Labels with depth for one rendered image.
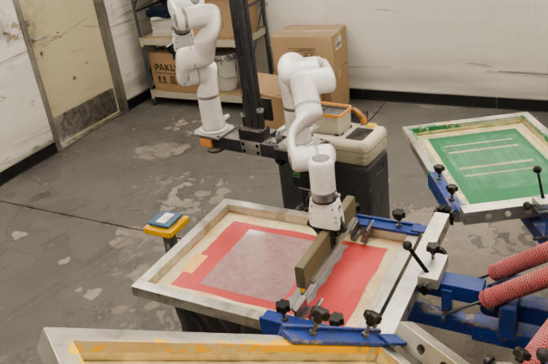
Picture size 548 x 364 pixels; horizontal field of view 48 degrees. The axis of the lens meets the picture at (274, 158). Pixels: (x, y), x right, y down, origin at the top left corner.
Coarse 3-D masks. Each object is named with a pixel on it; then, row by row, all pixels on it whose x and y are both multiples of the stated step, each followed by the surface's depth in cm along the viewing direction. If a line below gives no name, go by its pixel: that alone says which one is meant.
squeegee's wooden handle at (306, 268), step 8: (344, 200) 202; (352, 200) 202; (344, 208) 197; (352, 208) 203; (344, 216) 197; (352, 216) 204; (320, 232) 187; (328, 232) 187; (320, 240) 183; (328, 240) 186; (312, 248) 180; (320, 248) 182; (328, 248) 187; (304, 256) 177; (312, 256) 177; (320, 256) 183; (296, 264) 174; (304, 264) 174; (312, 264) 178; (296, 272) 174; (304, 272) 173; (312, 272) 179; (296, 280) 176; (304, 280) 174; (304, 288) 176
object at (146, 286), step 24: (216, 216) 233; (264, 216) 233; (288, 216) 227; (192, 240) 220; (408, 240) 203; (168, 264) 209; (144, 288) 196; (168, 288) 195; (384, 288) 183; (216, 312) 184; (240, 312) 181; (264, 312) 179
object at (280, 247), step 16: (240, 224) 231; (224, 240) 223; (240, 240) 222; (256, 240) 220; (272, 240) 219; (288, 240) 218; (304, 240) 217; (240, 256) 212; (256, 256) 211; (272, 256) 210; (288, 256) 209; (352, 256) 205; (368, 256) 204; (336, 272) 198; (352, 272) 197; (368, 272) 196
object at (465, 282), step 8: (448, 272) 178; (448, 280) 175; (456, 280) 174; (464, 280) 174; (472, 280) 174; (480, 280) 173; (440, 288) 175; (448, 288) 173; (456, 288) 172; (464, 288) 171; (472, 288) 170; (480, 288) 170; (440, 296) 176; (456, 296) 173; (464, 296) 172; (472, 296) 171; (480, 304) 171
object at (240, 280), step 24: (216, 264) 210; (240, 264) 208; (264, 264) 206; (192, 288) 199; (216, 288) 198; (240, 288) 196; (264, 288) 195; (288, 288) 194; (336, 288) 191; (360, 288) 189; (288, 312) 184
